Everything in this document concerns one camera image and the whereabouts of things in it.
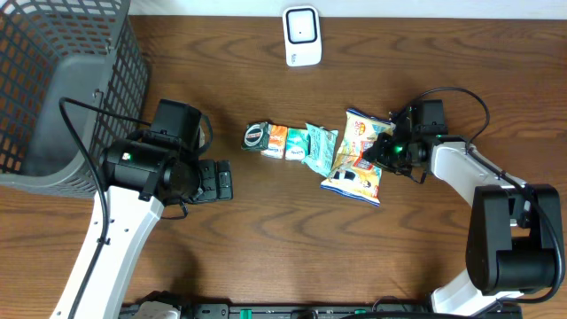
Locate large beige snack bag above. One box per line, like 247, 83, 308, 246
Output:
321, 108, 395, 206

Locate dark green round-logo packet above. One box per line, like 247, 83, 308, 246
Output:
241, 121, 272, 152

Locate light green snack packet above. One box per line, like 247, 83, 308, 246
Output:
302, 123, 338, 177

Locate orange small snack packet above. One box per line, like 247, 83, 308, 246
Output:
260, 125, 288, 160

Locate teal small snack packet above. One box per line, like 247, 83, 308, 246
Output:
284, 128, 309, 161

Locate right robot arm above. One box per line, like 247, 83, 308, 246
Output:
362, 100, 566, 316

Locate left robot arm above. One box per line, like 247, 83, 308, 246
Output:
52, 97, 234, 318

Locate white barcode scanner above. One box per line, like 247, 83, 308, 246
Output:
282, 5, 322, 67

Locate dark grey mesh plastic basket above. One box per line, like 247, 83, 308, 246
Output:
1, 0, 150, 198

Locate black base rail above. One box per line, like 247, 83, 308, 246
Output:
119, 300, 524, 319

